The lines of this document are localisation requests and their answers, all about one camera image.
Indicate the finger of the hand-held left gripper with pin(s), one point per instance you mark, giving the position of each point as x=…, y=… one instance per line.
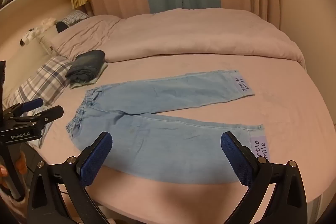
x=32, y=103
x=50, y=114

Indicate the dark checked pillow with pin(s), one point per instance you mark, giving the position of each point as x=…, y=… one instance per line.
x=74, y=16

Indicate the folded dark denim jeans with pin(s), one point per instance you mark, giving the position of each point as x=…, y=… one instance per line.
x=86, y=66

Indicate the light blue denim pants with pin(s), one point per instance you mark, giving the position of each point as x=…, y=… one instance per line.
x=162, y=145

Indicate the white plush toy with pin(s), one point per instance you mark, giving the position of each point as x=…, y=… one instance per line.
x=34, y=32

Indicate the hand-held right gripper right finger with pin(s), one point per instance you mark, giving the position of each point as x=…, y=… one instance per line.
x=236, y=158

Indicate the person's left hand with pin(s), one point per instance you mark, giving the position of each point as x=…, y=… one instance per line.
x=21, y=162

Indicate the pink duvet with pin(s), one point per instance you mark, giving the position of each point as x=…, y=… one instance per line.
x=197, y=35

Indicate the folded pale green cloth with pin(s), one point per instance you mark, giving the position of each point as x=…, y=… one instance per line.
x=78, y=85

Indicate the grey plaid pillow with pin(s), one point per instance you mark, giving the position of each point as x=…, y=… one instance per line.
x=44, y=79

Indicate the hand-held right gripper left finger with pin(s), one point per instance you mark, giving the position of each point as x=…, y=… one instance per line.
x=95, y=158

